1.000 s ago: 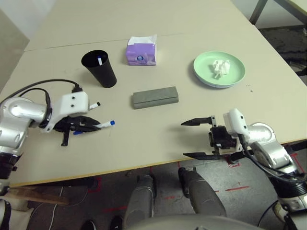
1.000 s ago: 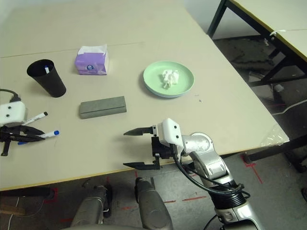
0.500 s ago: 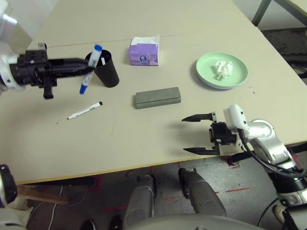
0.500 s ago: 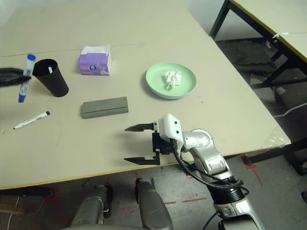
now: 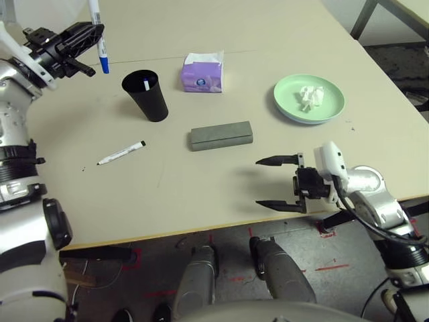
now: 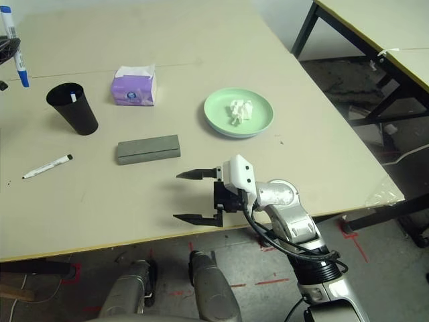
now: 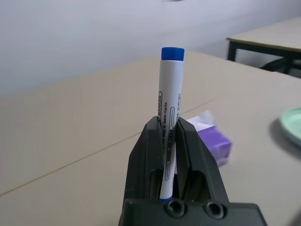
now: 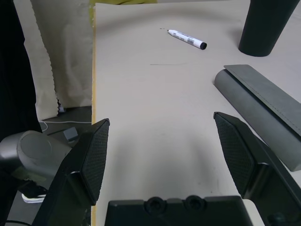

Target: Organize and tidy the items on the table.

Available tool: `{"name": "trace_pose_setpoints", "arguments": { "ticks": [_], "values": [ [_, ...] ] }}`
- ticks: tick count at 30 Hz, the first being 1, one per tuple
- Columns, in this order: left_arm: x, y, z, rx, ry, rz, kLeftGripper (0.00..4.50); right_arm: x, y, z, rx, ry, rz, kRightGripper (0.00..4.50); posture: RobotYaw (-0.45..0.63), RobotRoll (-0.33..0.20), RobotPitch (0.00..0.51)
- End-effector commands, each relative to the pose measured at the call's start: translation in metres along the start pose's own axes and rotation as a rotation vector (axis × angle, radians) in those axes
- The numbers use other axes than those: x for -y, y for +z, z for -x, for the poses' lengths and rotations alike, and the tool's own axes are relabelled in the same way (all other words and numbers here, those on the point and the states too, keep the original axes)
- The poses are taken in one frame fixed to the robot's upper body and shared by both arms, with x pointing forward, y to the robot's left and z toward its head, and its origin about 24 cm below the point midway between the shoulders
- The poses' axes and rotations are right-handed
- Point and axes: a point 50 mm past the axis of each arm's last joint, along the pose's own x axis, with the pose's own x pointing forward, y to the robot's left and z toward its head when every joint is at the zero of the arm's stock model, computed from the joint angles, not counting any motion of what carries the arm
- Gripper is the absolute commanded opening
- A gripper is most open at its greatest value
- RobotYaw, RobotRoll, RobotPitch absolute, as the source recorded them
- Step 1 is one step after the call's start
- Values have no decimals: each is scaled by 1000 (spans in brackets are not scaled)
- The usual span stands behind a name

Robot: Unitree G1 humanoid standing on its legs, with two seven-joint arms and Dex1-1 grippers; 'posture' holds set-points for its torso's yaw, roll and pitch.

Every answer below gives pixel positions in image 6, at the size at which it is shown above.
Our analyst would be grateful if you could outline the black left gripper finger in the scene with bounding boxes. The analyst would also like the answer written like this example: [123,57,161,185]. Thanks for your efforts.
[0,50,19,66]
[0,36,21,51]

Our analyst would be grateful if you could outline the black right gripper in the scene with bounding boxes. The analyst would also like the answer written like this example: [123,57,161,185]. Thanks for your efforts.
[172,166,246,229]

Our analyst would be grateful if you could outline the white marker with blue cap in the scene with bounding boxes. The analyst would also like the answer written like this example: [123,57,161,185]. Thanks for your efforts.
[0,6,31,89]

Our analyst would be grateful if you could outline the grey glasses case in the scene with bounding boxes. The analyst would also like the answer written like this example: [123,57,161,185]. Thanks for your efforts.
[117,134,182,166]

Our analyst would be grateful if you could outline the light green plate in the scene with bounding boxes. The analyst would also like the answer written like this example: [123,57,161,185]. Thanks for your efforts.
[203,87,275,137]

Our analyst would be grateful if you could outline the white tissue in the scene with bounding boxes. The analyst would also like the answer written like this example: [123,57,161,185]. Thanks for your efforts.
[227,98,254,127]

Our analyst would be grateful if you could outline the light blue plate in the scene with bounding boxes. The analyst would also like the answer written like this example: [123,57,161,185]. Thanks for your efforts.
[207,125,265,140]

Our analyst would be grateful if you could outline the grey robot right leg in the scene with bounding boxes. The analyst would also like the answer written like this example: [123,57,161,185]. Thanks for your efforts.
[189,250,242,322]

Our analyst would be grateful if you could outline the grey robot leg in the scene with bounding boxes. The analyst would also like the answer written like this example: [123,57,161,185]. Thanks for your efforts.
[189,250,242,322]
[99,260,158,319]

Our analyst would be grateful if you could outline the black plastic cup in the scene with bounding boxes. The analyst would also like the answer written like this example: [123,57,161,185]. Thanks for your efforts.
[46,83,99,136]

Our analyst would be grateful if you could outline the white marker with black cap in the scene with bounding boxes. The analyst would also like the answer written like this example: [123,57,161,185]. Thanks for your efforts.
[21,154,74,180]

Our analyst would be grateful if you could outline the grey robot left leg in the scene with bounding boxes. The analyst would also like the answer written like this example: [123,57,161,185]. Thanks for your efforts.
[99,260,158,319]

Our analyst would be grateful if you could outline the purple tissue pack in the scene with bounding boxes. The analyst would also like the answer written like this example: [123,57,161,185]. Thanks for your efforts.
[110,64,158,107]

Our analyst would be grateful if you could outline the clear plastic wrap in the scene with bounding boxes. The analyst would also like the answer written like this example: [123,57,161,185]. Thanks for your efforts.
[365,177,403,207]

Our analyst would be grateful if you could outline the black table foot bar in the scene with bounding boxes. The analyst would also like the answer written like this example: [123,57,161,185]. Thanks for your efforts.
[341,191,429,249]
[0,260,73,278]

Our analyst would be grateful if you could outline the brown wooden plank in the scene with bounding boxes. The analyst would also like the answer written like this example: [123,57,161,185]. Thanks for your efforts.
[0,271,36,303]

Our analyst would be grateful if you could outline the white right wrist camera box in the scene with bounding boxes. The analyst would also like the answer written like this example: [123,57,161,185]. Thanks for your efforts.
[221,154,258,205]

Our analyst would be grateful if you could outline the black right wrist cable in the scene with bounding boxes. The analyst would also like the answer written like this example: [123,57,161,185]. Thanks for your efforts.
[241,197,349,269]

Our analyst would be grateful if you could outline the neighbouring table with dark frame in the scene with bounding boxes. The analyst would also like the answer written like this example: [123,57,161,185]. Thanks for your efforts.
[290,0,429,128]

